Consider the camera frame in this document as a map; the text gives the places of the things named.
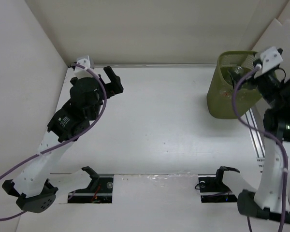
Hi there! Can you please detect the clear bottle white cap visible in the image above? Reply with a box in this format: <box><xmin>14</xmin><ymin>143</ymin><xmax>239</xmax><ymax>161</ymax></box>
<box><xmin>232</xmin><ymin>66</ymin><xmax>244</xmax><ymax>75</ymax></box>

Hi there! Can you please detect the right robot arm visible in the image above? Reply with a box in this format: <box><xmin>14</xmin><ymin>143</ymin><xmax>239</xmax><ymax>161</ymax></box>
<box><xmin>214</xmin><ymin>66</ymin><xmax>290</xmax><ymax>230</ymax></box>

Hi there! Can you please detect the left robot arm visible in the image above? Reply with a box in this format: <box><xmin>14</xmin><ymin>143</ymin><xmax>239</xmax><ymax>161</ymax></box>
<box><xmin>2</xmin><ymin>63</ymin><xmax>124</xmax><ymax>213</ymax></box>

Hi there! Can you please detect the green mesh bin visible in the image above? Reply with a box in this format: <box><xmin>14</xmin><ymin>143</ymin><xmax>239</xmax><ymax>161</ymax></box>
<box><xmin>206</xmin><ymin>51</ymin><xmax>262</xmax><ymax>119</ymax></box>

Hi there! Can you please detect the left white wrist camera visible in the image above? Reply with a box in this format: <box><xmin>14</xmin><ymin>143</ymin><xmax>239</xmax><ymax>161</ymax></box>
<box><xmin>74</xmin><ymin>55</ymin><xmax>92</xmax><ymax>79</ymax></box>

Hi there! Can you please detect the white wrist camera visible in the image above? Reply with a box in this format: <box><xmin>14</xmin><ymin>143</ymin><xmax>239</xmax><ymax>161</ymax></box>
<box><xmin>74</xmin><ymin>55</ymin><xmax>92</xmax><ymax>79</ymax></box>
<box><xmin>255</xmin><ymin>46</ymin><xmax>283</xmax><ymax>78</ymax></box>

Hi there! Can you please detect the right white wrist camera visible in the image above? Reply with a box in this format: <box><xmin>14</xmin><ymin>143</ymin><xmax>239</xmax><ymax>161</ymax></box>
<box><xmin>255</xmin><ymin>46</ymin><xmax>283</xmax><ymax>78</ymax></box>

